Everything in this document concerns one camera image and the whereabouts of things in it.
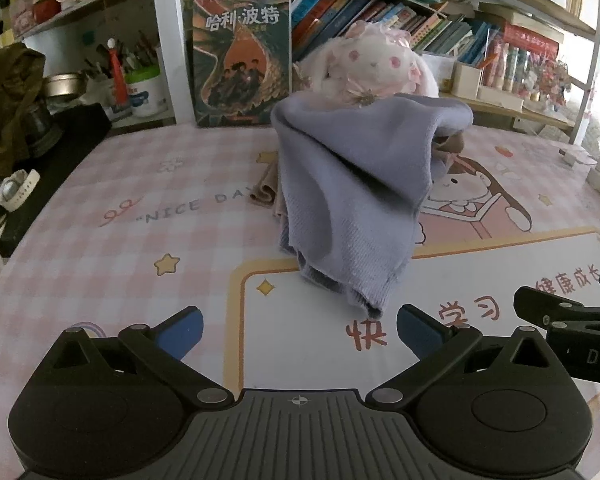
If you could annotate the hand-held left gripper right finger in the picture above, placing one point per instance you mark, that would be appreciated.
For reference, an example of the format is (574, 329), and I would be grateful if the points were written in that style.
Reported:
(417, 332)

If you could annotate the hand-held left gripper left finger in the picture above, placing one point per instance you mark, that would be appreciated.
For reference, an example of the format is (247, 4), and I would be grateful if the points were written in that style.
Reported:
(182, 332)

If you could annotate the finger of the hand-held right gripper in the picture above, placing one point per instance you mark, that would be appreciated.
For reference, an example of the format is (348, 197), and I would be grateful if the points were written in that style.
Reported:
(535, 302)

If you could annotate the lavender and beige sweater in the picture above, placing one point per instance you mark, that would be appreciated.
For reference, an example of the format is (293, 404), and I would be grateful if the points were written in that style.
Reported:
(350, 195)

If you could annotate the small white adapter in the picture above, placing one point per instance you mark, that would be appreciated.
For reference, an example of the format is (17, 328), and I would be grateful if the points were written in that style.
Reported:
(577, 156)

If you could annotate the low white tray box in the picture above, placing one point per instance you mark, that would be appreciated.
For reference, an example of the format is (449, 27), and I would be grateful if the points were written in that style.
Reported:
(500, 99)

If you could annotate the white wristwatch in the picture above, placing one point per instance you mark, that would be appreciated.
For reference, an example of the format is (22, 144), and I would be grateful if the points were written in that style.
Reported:
(17, 190)

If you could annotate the row of pastel tubes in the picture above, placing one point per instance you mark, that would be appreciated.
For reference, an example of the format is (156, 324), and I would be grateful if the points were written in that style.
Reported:
(522, 70)

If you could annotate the white storage box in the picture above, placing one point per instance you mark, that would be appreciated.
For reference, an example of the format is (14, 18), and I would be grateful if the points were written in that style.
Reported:
(442, 72)
(466, 81)

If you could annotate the red box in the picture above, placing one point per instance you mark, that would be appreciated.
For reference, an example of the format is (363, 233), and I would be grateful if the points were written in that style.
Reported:
(530, 40)

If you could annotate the red and white pen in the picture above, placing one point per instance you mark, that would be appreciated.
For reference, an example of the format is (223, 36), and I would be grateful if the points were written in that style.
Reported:
(117, 75)

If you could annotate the white pink plush bunny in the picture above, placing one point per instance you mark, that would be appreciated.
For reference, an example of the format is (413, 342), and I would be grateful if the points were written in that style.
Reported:
(375, 67)

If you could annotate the metal bowl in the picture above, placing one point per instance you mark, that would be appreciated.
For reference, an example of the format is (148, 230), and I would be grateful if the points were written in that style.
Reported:
(62, 85)

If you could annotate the large illustrated book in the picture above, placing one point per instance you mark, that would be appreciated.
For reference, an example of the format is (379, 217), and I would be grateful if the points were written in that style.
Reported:
(240, 60)

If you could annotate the bunch of pens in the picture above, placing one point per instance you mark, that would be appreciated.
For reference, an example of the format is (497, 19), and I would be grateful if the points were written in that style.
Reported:
(135, 55)

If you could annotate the olive green cloth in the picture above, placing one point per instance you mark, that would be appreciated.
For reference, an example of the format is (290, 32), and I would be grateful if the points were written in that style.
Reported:
(5, 105)

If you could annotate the white bookshelf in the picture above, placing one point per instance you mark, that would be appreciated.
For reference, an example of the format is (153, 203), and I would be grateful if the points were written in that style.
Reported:
(172, 35)

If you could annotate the row of colourful books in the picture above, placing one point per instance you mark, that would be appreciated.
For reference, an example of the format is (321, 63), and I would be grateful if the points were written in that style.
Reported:
(380, 15)

